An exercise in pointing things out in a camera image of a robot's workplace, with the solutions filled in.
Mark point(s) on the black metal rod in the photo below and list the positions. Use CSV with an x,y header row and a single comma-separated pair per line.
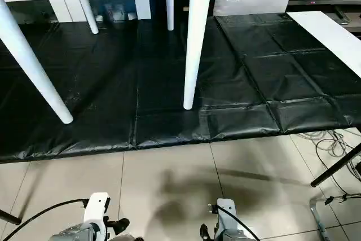
x,y
338,164

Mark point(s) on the brown rounded robot part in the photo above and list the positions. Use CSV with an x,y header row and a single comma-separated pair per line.
x,y
132,238

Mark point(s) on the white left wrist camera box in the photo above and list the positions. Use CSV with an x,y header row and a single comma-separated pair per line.
x,y
97,210

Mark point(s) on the silver metal floor frame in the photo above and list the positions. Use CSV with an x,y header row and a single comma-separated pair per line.
x,y
317,215

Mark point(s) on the white flat board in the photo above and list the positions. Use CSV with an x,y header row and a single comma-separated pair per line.
x,y
330,35

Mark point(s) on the black metal frame bar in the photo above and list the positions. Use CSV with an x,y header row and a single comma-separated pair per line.
x,y
11,217

